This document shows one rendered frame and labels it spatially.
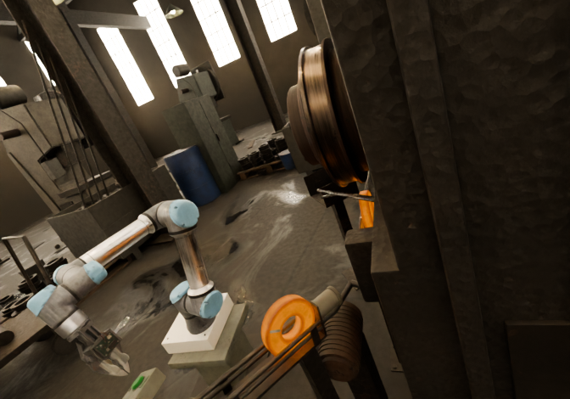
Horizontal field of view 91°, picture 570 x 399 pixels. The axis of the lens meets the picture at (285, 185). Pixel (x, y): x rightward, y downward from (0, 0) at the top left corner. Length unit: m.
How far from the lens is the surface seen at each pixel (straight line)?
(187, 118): 4.46
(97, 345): 1.09
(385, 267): 0.64
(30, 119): 6.05
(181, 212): 1.21
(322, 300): 0.88
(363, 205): 1.04
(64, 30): 4.04
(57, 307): 1.10
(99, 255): 1.25
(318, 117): 0.76
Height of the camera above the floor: 1.29
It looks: 20 degrees down
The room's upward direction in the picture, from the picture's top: 22 degrees counter-clockwise
